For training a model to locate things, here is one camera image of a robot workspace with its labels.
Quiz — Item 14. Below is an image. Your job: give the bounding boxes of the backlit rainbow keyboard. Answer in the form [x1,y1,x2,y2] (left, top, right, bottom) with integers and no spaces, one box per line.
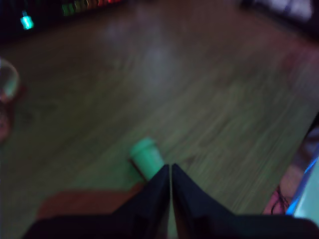
[0,0,130,43]

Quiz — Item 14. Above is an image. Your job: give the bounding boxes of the green cartoon print mug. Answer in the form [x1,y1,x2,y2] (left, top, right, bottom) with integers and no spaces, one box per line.
[0,58,20,144]

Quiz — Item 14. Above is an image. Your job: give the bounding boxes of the pale cup-shaped coffee capsule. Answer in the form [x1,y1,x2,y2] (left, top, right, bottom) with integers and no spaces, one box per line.
[129,136,166,181]

